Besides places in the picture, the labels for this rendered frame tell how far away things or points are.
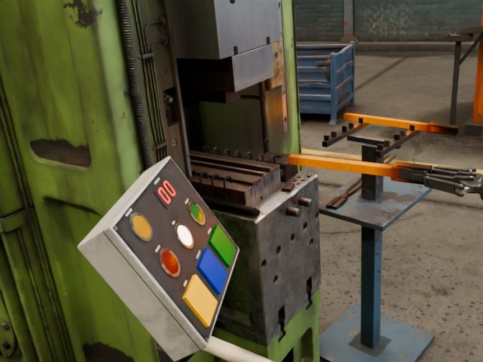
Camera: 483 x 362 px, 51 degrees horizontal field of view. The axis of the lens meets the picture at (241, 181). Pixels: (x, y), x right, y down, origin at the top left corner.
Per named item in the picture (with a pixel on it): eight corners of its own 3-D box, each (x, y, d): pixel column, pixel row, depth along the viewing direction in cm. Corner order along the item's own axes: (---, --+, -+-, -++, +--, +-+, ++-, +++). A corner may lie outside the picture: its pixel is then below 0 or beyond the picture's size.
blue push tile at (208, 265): (228, 273, 109) (207, 247, 107) (221, 293, 102) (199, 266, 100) (221, 276, 110) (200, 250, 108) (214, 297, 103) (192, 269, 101)
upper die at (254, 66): (274, 76, 151) (272, 43, 147) (235, 92, 136) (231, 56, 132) (168, 71, 174) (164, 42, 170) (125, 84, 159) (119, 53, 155)
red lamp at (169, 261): (185, 268, 95) (182, 248, 93) (169, 281, 92) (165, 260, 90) (173, 264, 97) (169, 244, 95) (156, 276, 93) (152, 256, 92)
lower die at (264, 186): (281, 186, 164) (279, 161, 161) (246, 212, 149) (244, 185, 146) (182, 168, 187) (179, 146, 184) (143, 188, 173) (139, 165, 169)
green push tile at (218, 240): (236, 249, 118) (217, 224, 116) (230, 267, 111) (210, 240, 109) (230, 252, 119) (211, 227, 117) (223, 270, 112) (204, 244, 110)
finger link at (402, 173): (425, 182, 127) (425, 182, 126) (397, 177, 131) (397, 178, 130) (426, 170, 126) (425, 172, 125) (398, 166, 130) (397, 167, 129)
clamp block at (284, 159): (299, 173, 173) (298, 155, 171) (286, 182, 167) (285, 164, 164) (269, 168, 180) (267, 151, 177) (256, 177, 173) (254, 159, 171)
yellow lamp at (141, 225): (158, 233, 93) (154, 212, 91) (139, 245, 90) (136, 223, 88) (146, 230, 95) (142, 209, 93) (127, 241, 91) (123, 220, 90)
